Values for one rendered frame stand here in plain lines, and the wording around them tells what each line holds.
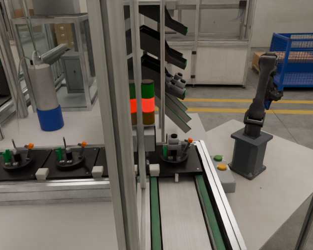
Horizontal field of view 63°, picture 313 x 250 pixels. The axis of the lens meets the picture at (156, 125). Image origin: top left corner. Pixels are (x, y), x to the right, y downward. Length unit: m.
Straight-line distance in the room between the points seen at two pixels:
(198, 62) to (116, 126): 4.88
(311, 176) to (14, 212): 1.40
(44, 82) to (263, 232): 1.45
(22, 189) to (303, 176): 1.32
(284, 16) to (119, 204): 9.88
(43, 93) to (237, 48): 4.04
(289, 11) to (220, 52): 5.30
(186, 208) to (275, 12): 9.24
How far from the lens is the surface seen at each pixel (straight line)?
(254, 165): 1.33
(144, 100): 0.87
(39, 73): 1.74
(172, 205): 1.08
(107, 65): 0.26
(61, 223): 1.16
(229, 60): 5.21
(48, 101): 1.80
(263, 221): 1.17
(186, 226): 1.01
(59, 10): 2.17
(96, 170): 1.17
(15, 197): 1.29
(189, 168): 1.18
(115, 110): 0.28
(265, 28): 9.95
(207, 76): 5.23
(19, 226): 1.22
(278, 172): 1.46
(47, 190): 1.22
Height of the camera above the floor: 1.67
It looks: 27 degrees down
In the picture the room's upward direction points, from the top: 1 degrees counter-clockwise
